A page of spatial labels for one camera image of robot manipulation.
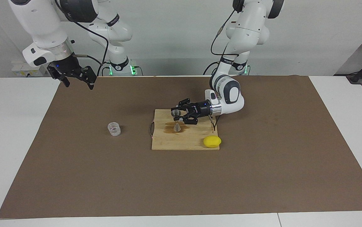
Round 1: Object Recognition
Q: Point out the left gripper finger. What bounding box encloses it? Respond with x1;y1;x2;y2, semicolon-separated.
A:
173;115;199;126
171;98;192;115

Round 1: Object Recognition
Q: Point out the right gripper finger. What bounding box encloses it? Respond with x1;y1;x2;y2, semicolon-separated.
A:
51;74;71;88
79;66;97;90

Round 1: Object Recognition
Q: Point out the steel double jigger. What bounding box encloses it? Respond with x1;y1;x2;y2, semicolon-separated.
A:
170;109;183;133

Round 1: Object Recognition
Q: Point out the small clear glass cup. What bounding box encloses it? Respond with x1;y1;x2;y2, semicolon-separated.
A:
107;122;122;137

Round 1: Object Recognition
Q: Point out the bamboo cutting board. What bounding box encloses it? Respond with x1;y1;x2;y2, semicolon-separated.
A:
149;109;220;151

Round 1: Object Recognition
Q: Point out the yellow lemon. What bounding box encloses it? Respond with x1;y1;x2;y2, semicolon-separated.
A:
203;136;222;148

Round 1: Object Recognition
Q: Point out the white power strip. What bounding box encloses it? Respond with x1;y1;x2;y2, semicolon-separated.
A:
11;61;49;78

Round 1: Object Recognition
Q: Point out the brown table mat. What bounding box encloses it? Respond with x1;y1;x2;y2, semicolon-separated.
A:
0;75;362;219

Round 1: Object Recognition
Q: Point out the black base power cable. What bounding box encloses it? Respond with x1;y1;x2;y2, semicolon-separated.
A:
97;61;111;77
203;61;221;76

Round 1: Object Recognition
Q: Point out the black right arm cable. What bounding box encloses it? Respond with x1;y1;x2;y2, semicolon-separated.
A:
53;0;110;78

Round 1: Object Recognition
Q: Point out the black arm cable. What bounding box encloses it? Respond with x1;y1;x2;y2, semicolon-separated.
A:
210;8;240;132
53;0;110;78

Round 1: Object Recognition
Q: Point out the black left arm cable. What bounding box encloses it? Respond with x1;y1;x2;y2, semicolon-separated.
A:
210;8;240;132

